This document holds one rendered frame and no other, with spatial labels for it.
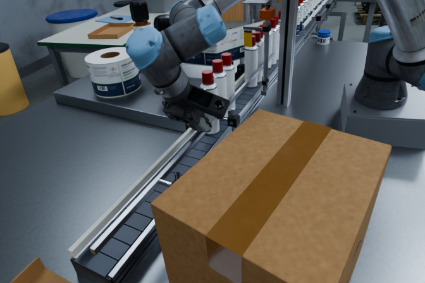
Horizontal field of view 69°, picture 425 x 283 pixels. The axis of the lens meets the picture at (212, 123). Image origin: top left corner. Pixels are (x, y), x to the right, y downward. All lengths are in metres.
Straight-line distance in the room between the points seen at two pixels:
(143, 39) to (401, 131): 0.79
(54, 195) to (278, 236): 0.72
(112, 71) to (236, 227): 0.98
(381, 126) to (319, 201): 0.65
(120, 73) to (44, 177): 0.48
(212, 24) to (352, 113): 0.58
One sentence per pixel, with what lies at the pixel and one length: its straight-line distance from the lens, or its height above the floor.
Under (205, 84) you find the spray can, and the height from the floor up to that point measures 1.05.
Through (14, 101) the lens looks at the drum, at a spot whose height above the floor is 0.13.
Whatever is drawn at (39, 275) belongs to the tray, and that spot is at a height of 0.83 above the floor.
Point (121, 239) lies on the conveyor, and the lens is 0.73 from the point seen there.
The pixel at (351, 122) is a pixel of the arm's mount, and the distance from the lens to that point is 1.04.
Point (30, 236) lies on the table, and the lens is 0.90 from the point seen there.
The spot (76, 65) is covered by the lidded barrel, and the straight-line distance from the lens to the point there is 4.12.
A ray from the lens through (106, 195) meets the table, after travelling 0.91.
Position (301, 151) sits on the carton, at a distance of 0.51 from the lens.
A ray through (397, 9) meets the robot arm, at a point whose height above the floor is 1.26.
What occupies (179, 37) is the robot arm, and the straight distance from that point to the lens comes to 0.61.
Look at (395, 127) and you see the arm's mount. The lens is 1.06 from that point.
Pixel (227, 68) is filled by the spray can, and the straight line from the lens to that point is 1.02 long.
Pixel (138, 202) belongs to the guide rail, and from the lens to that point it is 0.67.
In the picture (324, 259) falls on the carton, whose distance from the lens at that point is 0.38.
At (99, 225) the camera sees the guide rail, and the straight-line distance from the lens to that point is 0.73.
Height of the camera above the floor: 1.42
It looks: 32 degrees down
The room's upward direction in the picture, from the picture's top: 4 degrees counter-clockwise
